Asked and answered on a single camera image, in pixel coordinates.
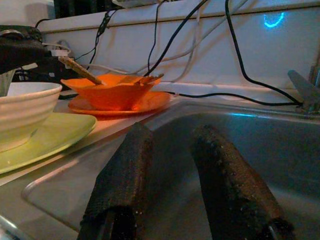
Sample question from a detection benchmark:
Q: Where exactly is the black power strip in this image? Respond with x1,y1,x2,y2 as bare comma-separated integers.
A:
11,56,81,91

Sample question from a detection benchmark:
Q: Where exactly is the stainless steel sink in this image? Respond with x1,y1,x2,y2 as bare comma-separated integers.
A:
21,98,320,240

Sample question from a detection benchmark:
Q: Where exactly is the wooden chopstick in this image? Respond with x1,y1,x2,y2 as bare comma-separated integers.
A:
57,56,103,86
136,73,165,85

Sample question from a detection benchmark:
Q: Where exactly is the thick black wall cable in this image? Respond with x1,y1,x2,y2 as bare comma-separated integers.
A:
224,0,302,107

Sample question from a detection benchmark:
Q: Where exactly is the orange plate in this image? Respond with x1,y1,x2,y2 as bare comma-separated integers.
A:
67,90,172,117

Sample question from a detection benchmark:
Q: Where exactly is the light green plate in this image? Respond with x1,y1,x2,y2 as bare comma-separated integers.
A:
0,112,98,175

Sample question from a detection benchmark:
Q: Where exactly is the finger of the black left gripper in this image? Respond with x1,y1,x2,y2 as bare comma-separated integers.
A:
0,39,50,75
0,24,43,44

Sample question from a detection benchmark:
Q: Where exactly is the thin black counter cable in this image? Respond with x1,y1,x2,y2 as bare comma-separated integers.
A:
171,91,302,106

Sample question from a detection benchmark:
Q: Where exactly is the orange bowl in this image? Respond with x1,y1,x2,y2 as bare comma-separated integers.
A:
60,73,164,112

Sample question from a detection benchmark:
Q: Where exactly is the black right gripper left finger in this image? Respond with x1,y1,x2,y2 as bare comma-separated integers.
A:
76,121,155,240

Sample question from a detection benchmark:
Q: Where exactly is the white ribbed bowl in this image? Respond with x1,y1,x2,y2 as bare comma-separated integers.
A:
0,82,63,153

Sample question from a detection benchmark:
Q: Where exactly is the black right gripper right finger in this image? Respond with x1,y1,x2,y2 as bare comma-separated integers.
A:
190,124,295,240

